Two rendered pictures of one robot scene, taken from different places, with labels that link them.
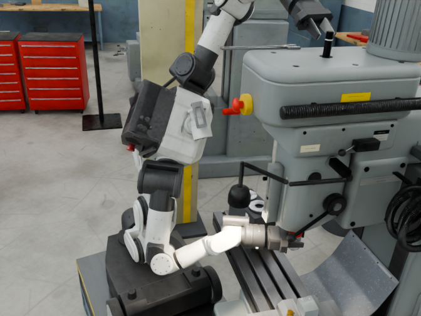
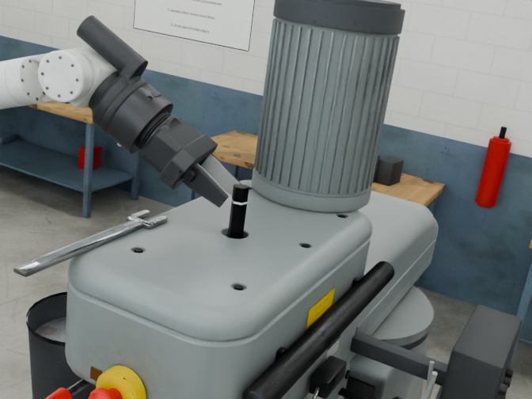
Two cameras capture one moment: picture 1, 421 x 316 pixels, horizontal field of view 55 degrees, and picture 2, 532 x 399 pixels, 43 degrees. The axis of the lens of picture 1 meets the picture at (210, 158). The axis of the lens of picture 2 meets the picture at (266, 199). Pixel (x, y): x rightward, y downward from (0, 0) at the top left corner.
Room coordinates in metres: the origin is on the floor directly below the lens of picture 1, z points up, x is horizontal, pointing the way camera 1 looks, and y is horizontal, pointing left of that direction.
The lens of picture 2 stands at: (0.54, 0.30, 2.25)
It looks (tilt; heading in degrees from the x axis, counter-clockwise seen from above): 19 degrees down; 312
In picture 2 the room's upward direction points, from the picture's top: 8 degrees clockwise
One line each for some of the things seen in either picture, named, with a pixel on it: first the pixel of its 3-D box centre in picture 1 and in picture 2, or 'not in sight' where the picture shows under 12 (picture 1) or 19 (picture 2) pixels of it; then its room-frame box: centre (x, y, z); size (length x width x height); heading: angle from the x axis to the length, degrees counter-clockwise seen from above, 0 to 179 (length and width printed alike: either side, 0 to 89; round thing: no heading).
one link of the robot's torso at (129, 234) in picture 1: (146, 242); not in sight; (1.75, 0.33, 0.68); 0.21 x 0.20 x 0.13; 29
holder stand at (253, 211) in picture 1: (250, 217); not in sight; (1.54, -0.20, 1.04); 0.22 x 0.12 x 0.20; 28
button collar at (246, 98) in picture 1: (245, 104); (120, 392); (1.08, -0.09, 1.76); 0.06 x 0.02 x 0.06; 17
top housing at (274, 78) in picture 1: (326, 83); (233, 281); (1.15, -0.33, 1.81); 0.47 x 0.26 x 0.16; 107
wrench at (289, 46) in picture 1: (260, 47); (96, 240); (1.21, -0.13, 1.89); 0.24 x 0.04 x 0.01; 106
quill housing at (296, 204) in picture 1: (305, 182); not in sight; (1.15, -0.32, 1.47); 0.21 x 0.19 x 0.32; 17
